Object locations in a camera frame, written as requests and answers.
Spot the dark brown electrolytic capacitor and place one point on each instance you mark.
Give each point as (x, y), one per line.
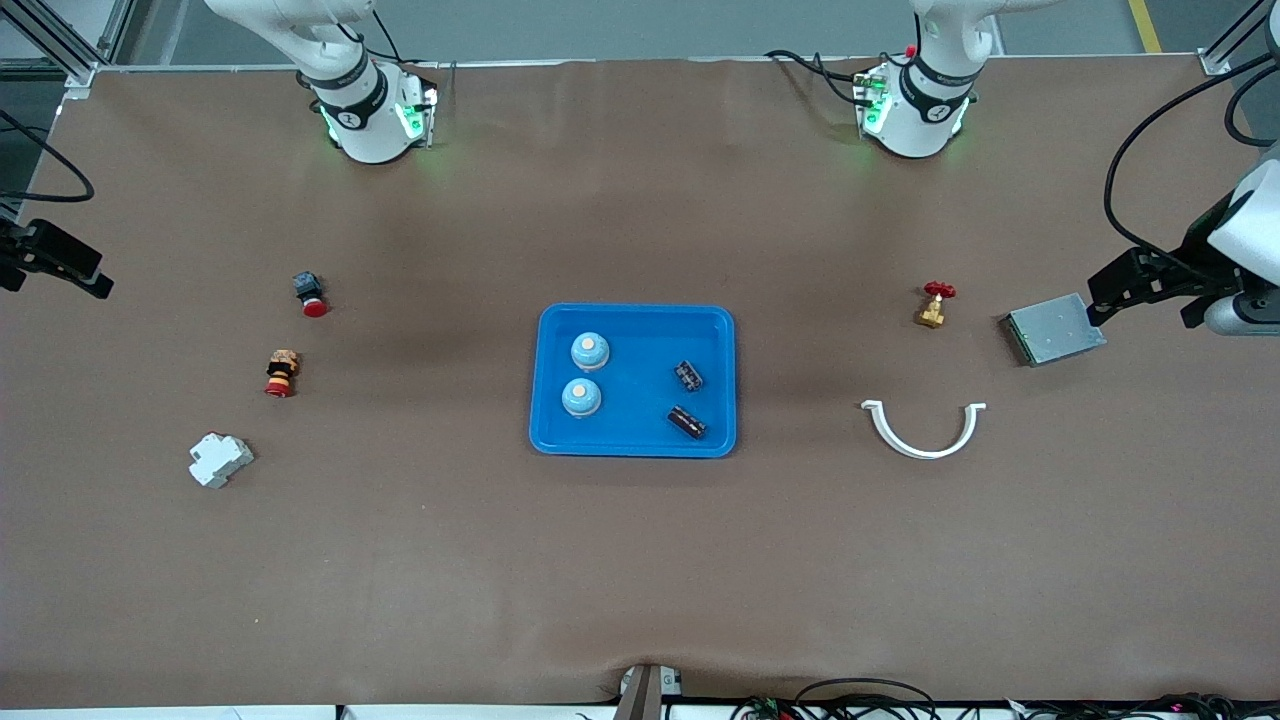
(688, 375)
(688, 422)

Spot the blue service bell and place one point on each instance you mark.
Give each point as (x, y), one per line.
(581, 398)
(590, 352)

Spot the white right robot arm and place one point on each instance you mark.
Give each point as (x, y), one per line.
(365, 130)

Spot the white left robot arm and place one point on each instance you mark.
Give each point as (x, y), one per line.
(920, 120)

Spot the blue plastic tray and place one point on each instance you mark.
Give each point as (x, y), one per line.
(640, 400)

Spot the grey metal box module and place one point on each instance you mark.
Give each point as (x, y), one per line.
(1050, 335)

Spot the red yellow stacked push button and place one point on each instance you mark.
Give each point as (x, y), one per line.
(282, 375)

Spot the red emergency stop button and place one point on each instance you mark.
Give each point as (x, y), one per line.
(313, 305)

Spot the white circuit breaker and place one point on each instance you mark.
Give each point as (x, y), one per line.
(218, 460)

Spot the white half-round pipe clamp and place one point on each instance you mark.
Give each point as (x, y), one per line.
(925, 452)

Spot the brown table mat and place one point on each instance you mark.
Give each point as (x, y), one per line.
(640, 560)

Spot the aluminium frame profile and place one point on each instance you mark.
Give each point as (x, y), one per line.
(80, 75)
(1213, 62)

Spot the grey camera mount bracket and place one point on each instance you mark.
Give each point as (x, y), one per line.
(640, 695)

